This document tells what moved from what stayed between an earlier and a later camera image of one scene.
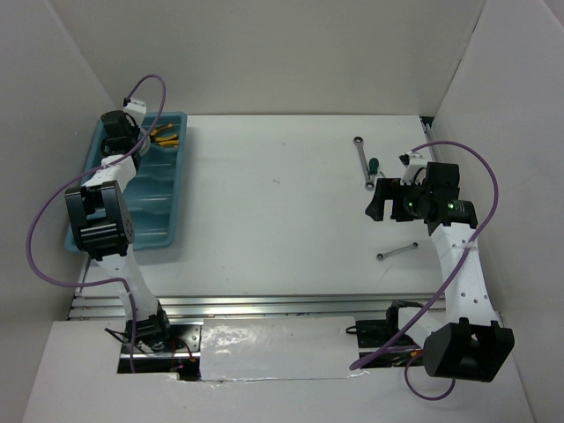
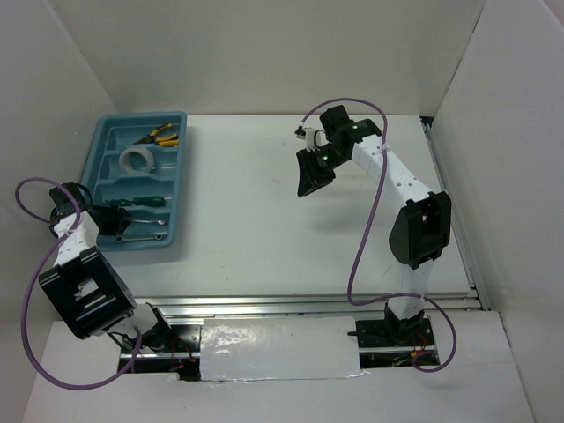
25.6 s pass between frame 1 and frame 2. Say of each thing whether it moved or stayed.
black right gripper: moved
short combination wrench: moved
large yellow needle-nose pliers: stayed
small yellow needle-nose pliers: stayed
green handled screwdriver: moved
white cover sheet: stayed
